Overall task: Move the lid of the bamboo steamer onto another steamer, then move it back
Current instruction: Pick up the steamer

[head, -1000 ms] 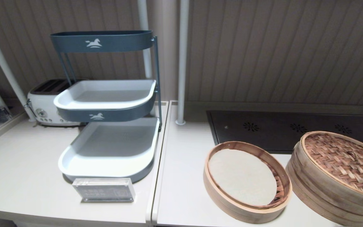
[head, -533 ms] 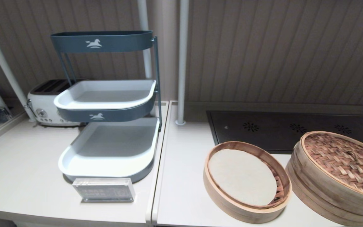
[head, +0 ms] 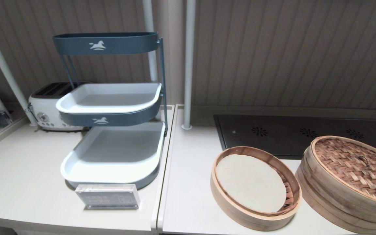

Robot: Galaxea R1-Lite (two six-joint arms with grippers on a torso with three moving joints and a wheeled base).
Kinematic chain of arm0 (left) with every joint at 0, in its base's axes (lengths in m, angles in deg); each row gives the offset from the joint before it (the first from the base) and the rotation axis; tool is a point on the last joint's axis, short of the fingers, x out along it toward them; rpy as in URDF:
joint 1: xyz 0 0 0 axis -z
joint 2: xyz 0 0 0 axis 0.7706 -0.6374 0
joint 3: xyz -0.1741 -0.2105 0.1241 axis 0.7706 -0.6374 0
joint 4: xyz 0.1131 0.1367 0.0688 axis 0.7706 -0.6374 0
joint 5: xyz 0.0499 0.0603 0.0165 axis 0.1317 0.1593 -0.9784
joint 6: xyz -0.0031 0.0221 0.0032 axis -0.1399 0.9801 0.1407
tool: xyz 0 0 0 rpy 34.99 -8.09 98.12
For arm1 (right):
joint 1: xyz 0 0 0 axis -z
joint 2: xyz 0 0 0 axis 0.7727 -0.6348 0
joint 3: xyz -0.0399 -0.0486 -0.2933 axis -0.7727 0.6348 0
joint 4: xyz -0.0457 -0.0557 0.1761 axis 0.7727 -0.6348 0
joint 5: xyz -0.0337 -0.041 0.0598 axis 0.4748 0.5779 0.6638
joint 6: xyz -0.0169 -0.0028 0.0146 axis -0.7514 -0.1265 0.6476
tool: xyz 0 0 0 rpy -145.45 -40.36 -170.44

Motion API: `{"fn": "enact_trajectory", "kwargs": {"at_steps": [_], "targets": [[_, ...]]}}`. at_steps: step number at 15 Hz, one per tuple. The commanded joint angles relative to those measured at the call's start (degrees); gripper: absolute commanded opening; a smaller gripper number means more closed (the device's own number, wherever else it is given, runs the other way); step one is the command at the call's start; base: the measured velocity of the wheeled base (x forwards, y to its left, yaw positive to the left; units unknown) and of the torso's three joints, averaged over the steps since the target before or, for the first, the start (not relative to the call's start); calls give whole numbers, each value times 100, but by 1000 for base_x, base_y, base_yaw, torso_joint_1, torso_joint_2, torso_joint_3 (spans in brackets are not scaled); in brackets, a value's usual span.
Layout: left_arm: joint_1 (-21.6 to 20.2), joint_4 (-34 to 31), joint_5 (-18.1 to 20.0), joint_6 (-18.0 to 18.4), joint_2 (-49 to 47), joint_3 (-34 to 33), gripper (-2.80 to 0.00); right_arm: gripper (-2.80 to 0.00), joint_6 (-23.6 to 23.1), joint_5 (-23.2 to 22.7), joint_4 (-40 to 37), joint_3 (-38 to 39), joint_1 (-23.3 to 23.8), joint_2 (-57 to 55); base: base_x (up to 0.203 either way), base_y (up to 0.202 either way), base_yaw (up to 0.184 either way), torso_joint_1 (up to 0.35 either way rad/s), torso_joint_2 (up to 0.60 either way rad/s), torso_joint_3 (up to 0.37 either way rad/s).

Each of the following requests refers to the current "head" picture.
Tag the black perforated steam panel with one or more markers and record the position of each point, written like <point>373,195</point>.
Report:
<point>273,137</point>

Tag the white support pole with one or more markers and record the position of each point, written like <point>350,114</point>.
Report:
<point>188,65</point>
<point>2,62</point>

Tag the white round steamer liner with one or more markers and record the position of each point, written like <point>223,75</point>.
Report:
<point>250,182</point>

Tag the clear acrylic warning sign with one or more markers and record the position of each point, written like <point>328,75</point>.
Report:
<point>108,197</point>

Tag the white retro toaster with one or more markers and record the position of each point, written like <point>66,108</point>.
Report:
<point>46,111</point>

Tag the teal white rack tray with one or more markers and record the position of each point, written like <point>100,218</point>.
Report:
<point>109,98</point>
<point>116,153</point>
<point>116,44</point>

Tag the teal metal rack frame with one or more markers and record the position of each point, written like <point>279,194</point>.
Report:
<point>163,75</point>

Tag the bamboo steamer basket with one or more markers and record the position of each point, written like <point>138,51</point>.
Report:
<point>240,215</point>
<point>338,218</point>

